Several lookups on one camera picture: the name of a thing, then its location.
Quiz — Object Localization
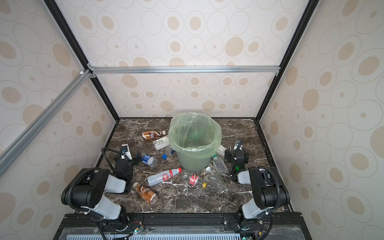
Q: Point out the clear bottle green cap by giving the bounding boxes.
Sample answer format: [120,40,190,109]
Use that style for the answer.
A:
[213,155,229,175]

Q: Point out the green mesh bin with liner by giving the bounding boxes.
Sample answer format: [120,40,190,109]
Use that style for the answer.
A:
[168,112,222,172]

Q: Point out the clear ribbed bottle white cap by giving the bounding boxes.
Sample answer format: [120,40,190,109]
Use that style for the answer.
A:
[206,167,227,193]

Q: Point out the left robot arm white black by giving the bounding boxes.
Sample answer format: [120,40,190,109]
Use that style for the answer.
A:
[61,159,135,224]

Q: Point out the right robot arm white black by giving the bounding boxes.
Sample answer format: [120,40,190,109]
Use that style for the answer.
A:
[225,148,290,220]

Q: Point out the brown Nescafe bottle near bin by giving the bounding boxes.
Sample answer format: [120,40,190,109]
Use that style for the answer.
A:
[142,131,166,140]

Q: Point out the square matcha label bottle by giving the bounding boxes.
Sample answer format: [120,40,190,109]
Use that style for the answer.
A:
[216,146,227,159]

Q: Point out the small blue label water bottle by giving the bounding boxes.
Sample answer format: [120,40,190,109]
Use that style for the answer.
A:
[136,154,158,168]

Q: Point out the brown Nescafe bottle front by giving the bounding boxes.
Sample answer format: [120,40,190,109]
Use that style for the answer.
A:
[133,182,158,205]

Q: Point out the white bottle red cap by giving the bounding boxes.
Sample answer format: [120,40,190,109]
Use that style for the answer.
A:
[147,168,182,187]

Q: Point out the clear bottle blue cap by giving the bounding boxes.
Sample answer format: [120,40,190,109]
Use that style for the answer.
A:
[162,148,175,160]

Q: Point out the white floral label bottle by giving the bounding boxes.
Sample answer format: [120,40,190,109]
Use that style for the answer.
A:
[153,136,170,151]

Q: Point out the clear cola bottle yellow cap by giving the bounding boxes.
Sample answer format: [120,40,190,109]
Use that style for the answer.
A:
[182,173,208,190]

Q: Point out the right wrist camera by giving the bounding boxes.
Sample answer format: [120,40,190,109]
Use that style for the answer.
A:
[234,141,243,151]

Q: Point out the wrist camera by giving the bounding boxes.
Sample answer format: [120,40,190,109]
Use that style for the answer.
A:
[120,144,133,162]
[234,141,243,151]

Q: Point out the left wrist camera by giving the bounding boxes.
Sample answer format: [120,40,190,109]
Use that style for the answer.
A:
[120,144,133,162]

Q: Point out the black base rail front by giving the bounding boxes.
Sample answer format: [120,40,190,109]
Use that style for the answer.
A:
[54,212,311,240]

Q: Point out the horizontal aluminium rail back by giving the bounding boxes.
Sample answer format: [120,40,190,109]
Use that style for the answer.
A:
[90,66,281,74]

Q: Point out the diagonal aluminium rail left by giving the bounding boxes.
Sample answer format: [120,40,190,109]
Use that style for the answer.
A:
[1,70,91,175]

